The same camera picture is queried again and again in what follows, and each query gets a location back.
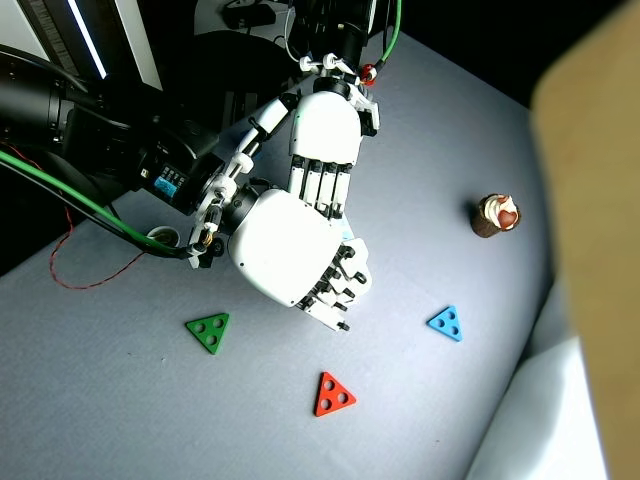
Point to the white backdrop cloth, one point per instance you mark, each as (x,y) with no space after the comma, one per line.
(540,425)

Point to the red triangle block with holes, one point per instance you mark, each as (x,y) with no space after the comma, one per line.
(334,395)

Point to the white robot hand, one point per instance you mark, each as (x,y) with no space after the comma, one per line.
(280,245)
(325,125)

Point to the black power adapter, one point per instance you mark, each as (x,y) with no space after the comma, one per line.
(247,14)

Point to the blurred tan board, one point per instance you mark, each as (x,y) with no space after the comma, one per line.
(600,200)

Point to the white panel with light strip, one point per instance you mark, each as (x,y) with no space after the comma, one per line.
(135,40)

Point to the green triangle block with holes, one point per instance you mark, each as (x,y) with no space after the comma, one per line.
(207,332)

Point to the small white sauce cup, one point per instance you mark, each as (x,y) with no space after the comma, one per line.
(161,231)

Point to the blue triangle block with holes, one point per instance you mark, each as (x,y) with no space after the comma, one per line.
(446,326)

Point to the grey tablecloth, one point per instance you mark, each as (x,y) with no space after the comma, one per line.
(425,150)

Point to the toy chocolate cupcake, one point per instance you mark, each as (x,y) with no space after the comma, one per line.
(495,217)

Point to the black chair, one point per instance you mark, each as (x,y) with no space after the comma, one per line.
(215,70)

